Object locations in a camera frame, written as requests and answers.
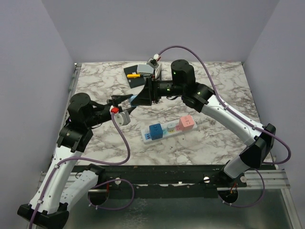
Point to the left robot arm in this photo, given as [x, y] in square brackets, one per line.
[51, 205]

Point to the grey white box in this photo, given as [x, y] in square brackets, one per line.
[144, 69]

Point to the pink cube socket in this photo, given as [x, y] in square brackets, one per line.
[186, 123]

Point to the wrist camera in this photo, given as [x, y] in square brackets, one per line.
[155, 64]
[121, 118]

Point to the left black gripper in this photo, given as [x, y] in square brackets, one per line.
[116, 99]

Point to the light blue plug adapter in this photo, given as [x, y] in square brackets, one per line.
[131, 99]

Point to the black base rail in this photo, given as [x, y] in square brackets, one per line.
[188, 181]

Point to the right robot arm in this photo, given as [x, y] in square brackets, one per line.
[258, 138]

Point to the dark blue cube socket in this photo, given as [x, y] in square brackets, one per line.
[156, 131]

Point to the aluminium frame rail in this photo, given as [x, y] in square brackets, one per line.
[273, 179]

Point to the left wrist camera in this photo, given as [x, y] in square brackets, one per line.
[121, 118]

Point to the white multicolour power strip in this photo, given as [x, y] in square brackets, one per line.
[145, 134]

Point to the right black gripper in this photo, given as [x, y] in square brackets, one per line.
[148, 94]

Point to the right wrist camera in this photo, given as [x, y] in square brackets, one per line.
[155, 64]

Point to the black foam mat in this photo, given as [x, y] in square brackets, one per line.
[136, 82]

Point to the white plug adapter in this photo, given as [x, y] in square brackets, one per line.
[171, 127]

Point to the yellow utility knife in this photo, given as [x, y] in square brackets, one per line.
[133, 75]

